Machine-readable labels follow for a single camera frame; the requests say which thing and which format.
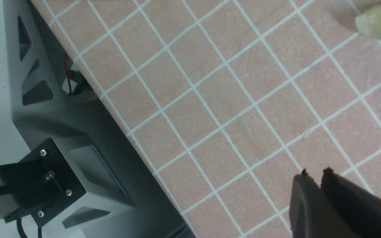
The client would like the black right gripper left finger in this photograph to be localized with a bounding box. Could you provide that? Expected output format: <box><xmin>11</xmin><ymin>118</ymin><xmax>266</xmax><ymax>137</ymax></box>
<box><xmin>289</xmin><ymin>169</ymin><xmax>362</xmax><ymax>238</ymax></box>

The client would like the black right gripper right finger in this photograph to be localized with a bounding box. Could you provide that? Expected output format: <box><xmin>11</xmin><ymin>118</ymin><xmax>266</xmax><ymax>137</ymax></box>
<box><xmin>321</xmin><ymin>167</ymin><xmax>381</xmax><ymax>238</ymax></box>

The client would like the grey robot base stand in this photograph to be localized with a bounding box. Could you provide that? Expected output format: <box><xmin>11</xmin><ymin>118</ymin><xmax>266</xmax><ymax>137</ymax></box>
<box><xmin>2</xmin><ymin>0</ymin><xmax>194</xmax><ymax>238</ymax></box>

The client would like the pink checkered tablecloth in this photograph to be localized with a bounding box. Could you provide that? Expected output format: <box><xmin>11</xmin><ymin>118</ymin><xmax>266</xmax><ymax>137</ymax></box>
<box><xmin>32</xmin><ymin>0</ymin><xmax>381</xmax><ymax>238</ymax></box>

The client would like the black metal mounting bracket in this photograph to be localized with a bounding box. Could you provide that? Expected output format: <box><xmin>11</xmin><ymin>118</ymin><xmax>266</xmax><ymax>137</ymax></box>
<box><xmin>0</xmin><ymin>138</ymin><xmax>86</xmax><ymax>227</ymax></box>

